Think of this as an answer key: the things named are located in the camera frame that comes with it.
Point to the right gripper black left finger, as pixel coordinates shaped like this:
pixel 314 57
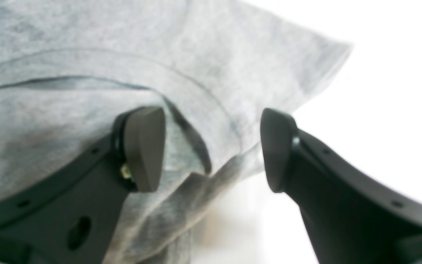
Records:
pixel 71 216

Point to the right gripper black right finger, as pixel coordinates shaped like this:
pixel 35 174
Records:
pixel 350 218

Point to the grey Hugging Face T-shirt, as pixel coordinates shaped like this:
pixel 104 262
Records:
pixel 69 67

